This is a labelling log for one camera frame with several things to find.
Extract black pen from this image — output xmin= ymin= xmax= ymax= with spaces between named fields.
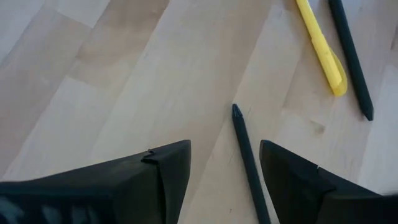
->
xmin=231 ymin=103 xmax=272 ymax=224
xmin=328 ymin=0 xmax=374 ymax=122

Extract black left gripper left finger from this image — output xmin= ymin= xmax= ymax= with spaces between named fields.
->
xmin=0 ymin=139 xmax=192 ymax=224

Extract yellow highlighter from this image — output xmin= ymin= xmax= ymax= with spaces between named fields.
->
xmin=294 ymin=0 xmax=348 ymax=97

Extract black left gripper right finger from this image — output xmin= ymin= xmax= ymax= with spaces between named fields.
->
xmin=259 ymin=139 xmax=398 ymax=224

